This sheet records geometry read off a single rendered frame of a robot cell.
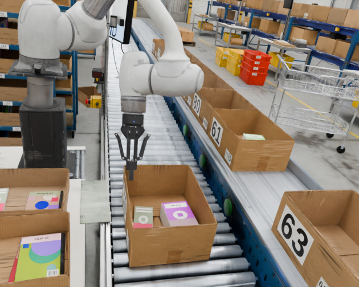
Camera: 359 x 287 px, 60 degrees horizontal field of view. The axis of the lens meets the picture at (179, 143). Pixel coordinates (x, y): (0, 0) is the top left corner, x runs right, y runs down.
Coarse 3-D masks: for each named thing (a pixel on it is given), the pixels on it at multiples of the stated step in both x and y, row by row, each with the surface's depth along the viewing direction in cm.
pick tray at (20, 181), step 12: (24, 168) 132; (36, 168) 133; (48, 168) 134; (60, 168) 135; (0, 180) 131; (12, 180) 133; (24, 180) 134; (36, 180) 135; (48, 180) 136; (60, 180) 138; (12, 192) 130; (24, 192) 132; (12, 204) 124; (24, 204) 125; (0, 216) 108
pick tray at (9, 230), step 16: (0, 224) 106; (16, 224) 107; (32, 224) 109; (48, 224) 111; (64, 224) 113; (0, 240) 107; (16, 240) 108; (0, 256) 101; (0, 272) 96; (64, 272) 99
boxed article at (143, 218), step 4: (136, 208) 130; (140, 208) 130; (144, 208) 130; (148, 208) 131; (152, 208) 131; (136, 212) 128; (140, 212) 128; (144, 212) 128; (148, 212) 128; (152, 212) 129; (136, 216) 125; (140, 216) 126; (144, 216) 126; (148, 216) 126; (152, 216) 127; (136, 220) 123; (140, 220) 124; (144, 220) 124; (148, 220) 124; (152, 220) 125; (136, 224) 121; (140, 224) 121; (144, 224) 122; (148, 224) 122; (152, 224) 122
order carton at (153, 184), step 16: (128, 176) 134; (144, 176) 136; (160, 176) 138; (176, 176) 140; (192, 176) 133; (128, 192) 138; (144, 192) 140; (160, 192) 142; (176, 192) 144; (192, 192) 133; (128, 208) 110; (160, 208) 134; (192, 208) 133; (208, 208) 114; (128, 224) 109; (160, 224) 126; (208, 224) 104; (144, 240) 101; (160, 240) 103; (176, 240) 104; (192, 240) 106; (208, 240) 108; (128, 256) 109; (144, 256) 104; (160, 256) 106; (176, 256) 108; (192, 256) 110; (208, 256) 112
